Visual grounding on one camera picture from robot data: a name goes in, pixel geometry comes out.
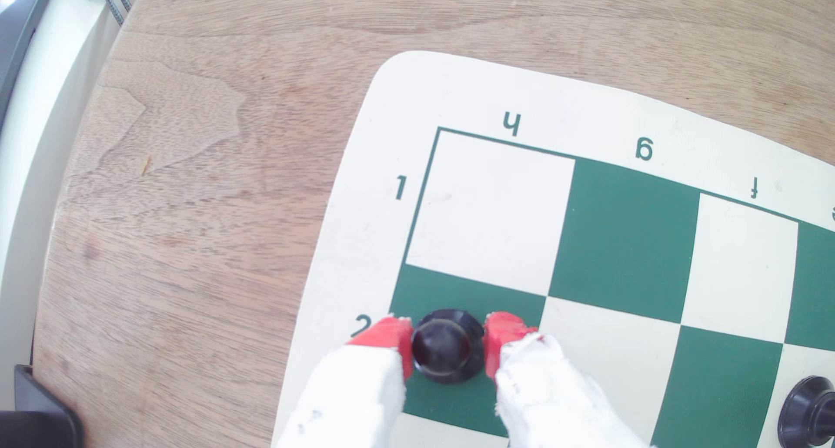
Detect black pawn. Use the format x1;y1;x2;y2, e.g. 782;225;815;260
411;309;487;385

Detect green and cream chess mat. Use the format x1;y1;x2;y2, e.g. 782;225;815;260
271;50;835;448

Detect dark grey flat device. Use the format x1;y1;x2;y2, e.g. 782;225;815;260
0;0;53;130

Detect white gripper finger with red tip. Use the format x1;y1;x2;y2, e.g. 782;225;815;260
277;315;416;448
484;311;653;448

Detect grey braided cable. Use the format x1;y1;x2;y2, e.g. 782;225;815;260
97;0;134;27

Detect black flat object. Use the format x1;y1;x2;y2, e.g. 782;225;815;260
0;364;86;448

